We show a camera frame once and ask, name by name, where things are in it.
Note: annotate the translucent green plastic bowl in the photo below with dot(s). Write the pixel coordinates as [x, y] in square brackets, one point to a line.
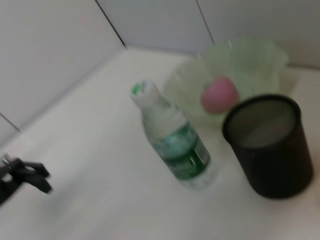
[250, 65]

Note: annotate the black mesh pen holder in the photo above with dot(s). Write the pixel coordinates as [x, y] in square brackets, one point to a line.
[280, 170]

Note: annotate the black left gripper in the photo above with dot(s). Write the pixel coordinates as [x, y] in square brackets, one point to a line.
[8, 185]

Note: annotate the clear green-label water bottle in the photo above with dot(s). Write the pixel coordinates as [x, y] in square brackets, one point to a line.
[180, 150]

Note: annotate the pink toy peach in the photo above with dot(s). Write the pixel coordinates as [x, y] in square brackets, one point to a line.
[220, 96]

